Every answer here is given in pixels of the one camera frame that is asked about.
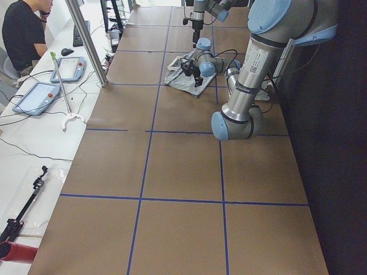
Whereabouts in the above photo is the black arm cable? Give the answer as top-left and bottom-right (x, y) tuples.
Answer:
(213, 49), (239, 76)

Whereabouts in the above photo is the seated person black shirt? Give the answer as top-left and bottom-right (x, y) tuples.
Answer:
(2, 0), (53, 75)

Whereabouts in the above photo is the clear plastic sheet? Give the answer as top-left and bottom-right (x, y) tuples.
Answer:
(0, 166), (69, 238)

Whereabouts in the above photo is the blue teach pendant far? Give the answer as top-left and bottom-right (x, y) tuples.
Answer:
(53, 57), (86, 83)

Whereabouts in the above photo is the black keyboard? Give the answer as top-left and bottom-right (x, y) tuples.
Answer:
(73, 21), (90, 47)

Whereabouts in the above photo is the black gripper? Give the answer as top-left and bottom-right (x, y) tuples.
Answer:
(191, 61), (203, 87)
(192, 18), (204, 48)

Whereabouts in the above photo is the black camera clamp mount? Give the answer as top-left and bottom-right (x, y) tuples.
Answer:
(0, 165), (49, 244)

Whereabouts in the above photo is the blue teach pendant near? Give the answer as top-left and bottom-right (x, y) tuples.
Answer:
(12, 82), (61, 116)

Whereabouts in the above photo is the aluminium camera post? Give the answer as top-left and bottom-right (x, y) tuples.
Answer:
(65, 0), (108, 87)

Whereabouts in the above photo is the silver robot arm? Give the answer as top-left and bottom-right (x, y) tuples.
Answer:
(185, 0), (236, 49)
(183, 1), (339, 140)

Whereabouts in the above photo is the black desk stand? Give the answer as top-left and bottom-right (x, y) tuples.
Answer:
(100, 0), (126, 34)

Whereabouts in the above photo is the black computer mouse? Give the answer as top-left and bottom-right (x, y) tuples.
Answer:
(61, 48), (74, 56)

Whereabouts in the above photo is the blue teach pendant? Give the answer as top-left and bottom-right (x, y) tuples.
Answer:
(53, 57), (86, 83)
(12, 82), (61, 116)

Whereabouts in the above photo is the red cylinder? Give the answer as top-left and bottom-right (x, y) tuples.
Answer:
(1, 241), (38, 264)

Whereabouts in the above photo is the navy white striped polo shirt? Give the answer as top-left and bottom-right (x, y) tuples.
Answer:
(164, 51), (216, 98)

